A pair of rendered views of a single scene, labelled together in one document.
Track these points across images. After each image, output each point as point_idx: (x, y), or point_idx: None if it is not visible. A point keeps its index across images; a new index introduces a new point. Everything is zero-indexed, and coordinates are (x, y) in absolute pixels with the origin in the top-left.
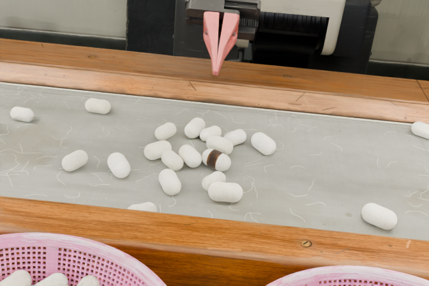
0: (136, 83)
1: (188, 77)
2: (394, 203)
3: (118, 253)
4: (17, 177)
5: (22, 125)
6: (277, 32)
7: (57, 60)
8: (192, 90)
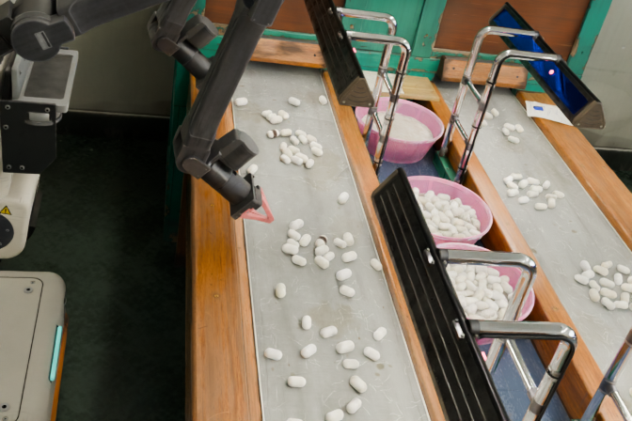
0: (243, 274)
1: (233, 247)
2: (323, 194)
3: None
4: (366, 313)
5: (311, 324)
6: (35, 215)
7: (232, 313)
8: (241, 249)
